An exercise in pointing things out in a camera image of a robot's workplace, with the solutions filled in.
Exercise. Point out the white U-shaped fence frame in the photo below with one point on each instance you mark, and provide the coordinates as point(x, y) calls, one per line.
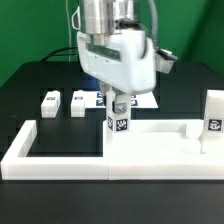
point(17, 165)

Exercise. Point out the fiducial marker plate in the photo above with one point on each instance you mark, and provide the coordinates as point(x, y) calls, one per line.
point(94, 99)

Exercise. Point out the white desk top tray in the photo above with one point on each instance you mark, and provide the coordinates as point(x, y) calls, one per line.
point(160, 141)

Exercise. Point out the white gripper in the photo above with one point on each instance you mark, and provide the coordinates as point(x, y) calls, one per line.
point(115, 48)

